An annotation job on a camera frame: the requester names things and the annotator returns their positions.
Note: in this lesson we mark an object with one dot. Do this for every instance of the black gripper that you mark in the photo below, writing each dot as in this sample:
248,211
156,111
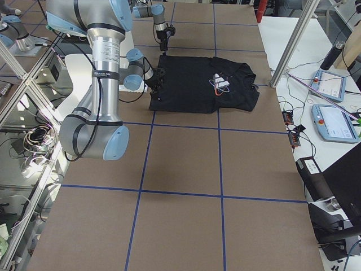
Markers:
162,37
152,79

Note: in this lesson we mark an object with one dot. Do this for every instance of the aluminium frame post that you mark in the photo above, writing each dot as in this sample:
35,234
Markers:
295,37

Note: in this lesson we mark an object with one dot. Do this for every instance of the black printed t-shirt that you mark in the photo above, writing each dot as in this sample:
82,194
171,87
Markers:
203,85

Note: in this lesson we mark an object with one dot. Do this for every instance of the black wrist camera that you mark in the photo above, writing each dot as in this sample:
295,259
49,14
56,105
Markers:
159,74
170,31

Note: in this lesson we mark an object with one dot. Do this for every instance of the metal stand with green tip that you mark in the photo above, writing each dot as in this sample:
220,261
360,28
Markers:
317,93

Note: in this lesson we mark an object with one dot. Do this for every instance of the blue teach pendant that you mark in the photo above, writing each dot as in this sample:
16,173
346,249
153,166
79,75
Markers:
329,85
333,125

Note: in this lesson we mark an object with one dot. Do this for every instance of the orange terminal block strip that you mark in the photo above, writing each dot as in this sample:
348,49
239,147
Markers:
292,129

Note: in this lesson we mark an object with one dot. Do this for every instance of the black box with label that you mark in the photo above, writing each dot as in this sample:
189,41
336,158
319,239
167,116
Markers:
313,179

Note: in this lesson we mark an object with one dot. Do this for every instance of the black monitor and stand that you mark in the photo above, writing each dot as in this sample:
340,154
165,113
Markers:
336,236

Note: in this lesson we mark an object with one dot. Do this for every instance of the far blue teach pendant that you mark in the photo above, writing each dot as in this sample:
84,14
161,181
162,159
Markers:
329,85

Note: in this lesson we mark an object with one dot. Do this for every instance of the white pillar with base plate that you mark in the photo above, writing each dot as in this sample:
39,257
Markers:
134,68

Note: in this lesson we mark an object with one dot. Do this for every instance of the white curved chair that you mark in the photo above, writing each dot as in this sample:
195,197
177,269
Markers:
80,71

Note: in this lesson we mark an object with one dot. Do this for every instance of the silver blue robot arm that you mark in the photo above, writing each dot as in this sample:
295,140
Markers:
94,129
157,12

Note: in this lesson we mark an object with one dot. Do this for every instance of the black water bottle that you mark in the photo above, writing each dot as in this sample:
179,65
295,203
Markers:
332,55

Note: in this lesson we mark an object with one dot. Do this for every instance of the near blue teach pendant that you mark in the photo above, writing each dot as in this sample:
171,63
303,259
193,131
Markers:
333,125

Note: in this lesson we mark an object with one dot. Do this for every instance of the red cylinder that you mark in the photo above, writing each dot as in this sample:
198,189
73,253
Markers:
261,10

